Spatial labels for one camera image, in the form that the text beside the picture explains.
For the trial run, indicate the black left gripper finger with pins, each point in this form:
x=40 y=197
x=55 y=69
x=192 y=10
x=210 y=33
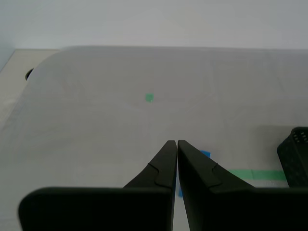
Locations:
x=228 y=209
x=108 y=209

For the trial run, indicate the blue rectangular block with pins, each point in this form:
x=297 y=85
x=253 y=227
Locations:
x=205 y=153

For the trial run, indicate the black perforated plastic basket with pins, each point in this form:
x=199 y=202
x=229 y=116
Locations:
x=293 y=163

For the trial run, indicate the long green tape strip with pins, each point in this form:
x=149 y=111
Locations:
x=264 y=175

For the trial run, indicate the green tape square marker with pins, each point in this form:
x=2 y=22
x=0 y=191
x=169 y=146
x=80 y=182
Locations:
x=149 y=97

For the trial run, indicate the black round table grommet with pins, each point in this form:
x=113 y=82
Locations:
x=29 y=75

